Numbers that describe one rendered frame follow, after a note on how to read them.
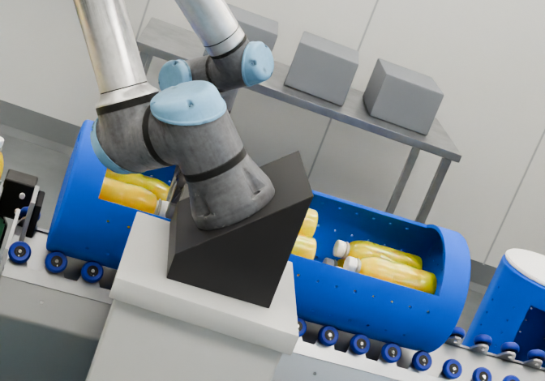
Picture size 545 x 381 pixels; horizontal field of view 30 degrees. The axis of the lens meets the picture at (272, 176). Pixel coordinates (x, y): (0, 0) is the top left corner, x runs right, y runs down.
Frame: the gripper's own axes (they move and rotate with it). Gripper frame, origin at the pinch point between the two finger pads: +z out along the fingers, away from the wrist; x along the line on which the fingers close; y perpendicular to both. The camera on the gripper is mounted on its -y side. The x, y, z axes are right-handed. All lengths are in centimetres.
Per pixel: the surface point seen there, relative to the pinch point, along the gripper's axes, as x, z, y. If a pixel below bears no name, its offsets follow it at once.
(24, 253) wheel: -5.4, 14.4, -25.3
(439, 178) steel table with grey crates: 242, 36, 153
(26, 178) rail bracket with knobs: 25.8, 10.5, -29.3
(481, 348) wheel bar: 14, 17, 86
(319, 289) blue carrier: -8.7, 4.2, 34.2
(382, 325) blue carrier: -7, 9, 51
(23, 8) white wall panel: 354, 40, -57
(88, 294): -6.3, 19.3, -10.7
